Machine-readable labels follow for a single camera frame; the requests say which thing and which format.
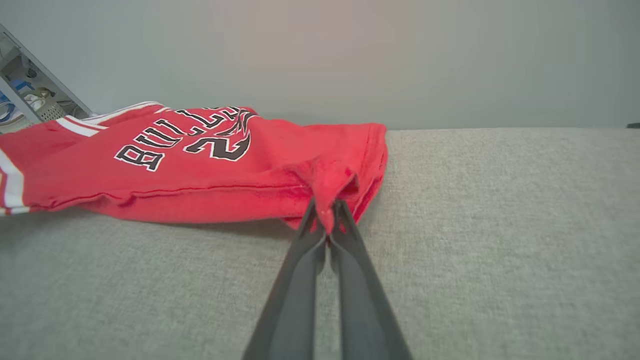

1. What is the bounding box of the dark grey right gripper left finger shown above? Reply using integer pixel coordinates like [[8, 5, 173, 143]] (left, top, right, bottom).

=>
[[242, 197, 329, 360]]

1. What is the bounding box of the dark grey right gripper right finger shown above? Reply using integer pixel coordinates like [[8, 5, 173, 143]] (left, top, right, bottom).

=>
[[329, 199, 414, 360]]

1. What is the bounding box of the red and white basketball jersey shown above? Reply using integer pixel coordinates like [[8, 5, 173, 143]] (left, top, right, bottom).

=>
[[0, 101, 390, 234]]

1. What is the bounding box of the white plastic mesh basket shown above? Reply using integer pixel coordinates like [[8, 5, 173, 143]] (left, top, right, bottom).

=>
[[36, 101, 67, 122]]

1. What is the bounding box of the blue coiled floor cable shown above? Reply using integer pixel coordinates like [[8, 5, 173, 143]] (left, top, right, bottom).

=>
[[0, 79, 35, 123]]

